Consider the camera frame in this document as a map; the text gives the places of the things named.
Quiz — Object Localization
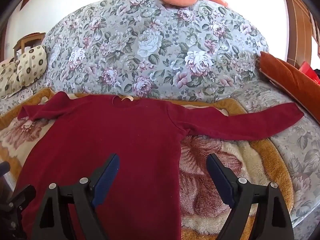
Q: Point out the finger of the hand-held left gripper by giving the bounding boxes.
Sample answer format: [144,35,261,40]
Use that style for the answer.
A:
[11,184,37,215]

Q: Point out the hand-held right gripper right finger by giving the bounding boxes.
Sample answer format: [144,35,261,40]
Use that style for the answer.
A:
[206,153,295,240]

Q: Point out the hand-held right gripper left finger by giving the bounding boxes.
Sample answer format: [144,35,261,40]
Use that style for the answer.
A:
[31,153,120,240]

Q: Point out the dark red sweater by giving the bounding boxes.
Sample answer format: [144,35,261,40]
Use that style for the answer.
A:
[14,91,305,240]

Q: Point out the plush floral blanket orange border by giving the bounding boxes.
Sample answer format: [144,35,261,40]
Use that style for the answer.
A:
[0,87,294,240]

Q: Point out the orange velvet cushion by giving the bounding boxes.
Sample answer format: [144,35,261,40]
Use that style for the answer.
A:
[257,51,320,117]

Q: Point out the grey floral quilt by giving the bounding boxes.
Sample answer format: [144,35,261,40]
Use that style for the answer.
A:
[41,0,269,103]

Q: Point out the red bag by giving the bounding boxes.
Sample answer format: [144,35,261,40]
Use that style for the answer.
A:
[299,61,320,83]

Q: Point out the wooden chair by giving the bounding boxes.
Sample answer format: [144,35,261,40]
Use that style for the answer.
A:
[12,32,47,58]

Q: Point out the wooden door frame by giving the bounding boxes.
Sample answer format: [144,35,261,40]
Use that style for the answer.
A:
[282,0,314,65]

